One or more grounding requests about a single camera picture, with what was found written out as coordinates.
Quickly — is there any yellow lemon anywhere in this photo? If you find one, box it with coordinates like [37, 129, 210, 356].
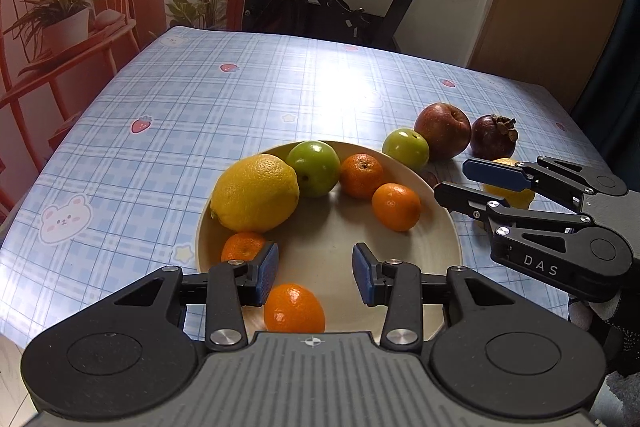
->
[482, 183, 535, 210]
[209, 154, 299, 233]

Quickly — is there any small mandarin orange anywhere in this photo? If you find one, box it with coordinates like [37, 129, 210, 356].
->
[340, 153, 385, 200]
[220, 232, 266, 262]
[262, 283, 326, 334]
[371, 183, 422, 233]

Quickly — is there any red apple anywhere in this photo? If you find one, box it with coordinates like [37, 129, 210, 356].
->
[414, 102, 472, 161]

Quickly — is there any green apple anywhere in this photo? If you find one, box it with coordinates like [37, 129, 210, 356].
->
[382, 128, 430, 171]
[285, 141, 341, 198]

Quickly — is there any right gloved hand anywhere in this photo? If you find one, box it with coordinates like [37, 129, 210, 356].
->
[568, 294, 639, 376]

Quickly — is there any dark purple mangosteen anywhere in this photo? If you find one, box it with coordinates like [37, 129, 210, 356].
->
[470, 114, 518, 160]

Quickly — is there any dark teal curtain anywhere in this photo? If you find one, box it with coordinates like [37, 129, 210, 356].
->
[572, 0, 639, 191]

